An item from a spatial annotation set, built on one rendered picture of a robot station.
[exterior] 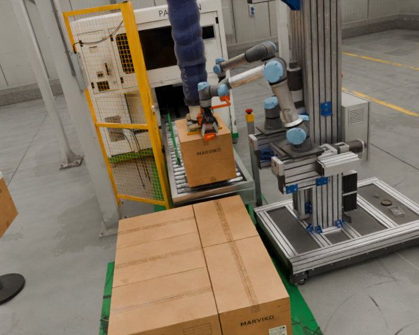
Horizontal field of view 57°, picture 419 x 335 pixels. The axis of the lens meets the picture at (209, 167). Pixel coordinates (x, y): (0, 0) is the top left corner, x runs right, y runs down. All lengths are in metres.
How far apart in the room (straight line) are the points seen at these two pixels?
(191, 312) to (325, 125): 1.58
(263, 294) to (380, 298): 1.06
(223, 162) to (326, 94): 0.94
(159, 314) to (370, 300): 1.51
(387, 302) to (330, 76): 1.59
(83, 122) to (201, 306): 2.11
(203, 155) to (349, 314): 1.53
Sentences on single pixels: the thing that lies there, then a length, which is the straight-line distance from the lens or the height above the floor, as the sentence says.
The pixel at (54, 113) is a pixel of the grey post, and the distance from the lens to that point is 5.96.
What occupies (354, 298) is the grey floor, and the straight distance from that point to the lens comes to 3.03.
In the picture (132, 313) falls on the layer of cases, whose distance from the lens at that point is 2.33.
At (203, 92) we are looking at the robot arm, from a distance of 2.54.
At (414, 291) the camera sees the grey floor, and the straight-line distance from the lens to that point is 3.16.
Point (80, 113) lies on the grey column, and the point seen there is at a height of 1.27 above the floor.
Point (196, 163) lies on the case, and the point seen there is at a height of 0.87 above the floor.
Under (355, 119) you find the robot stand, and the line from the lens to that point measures 2.93.
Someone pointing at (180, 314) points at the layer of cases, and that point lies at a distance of 2.24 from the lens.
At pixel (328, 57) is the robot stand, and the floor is 1.58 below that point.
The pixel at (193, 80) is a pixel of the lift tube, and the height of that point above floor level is 1.48.
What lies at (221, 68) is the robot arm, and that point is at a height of 1.50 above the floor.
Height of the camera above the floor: 2.12
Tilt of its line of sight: 25 degrees down
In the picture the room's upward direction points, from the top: 9 degrees counter-clockwise
